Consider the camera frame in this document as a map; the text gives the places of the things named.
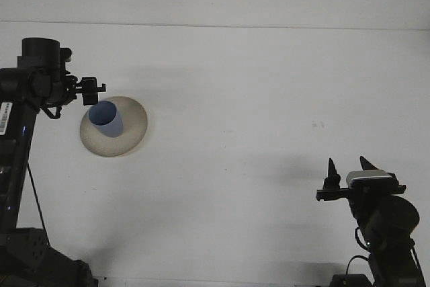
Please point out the pale round plate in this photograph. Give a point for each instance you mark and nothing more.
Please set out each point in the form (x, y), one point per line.
(134, 125)

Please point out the pale grey camera box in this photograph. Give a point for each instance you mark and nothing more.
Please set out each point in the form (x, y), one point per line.
(68, 59)
(369, 176)

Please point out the pale blue cup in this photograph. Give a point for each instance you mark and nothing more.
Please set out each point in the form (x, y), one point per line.
(107, 119)

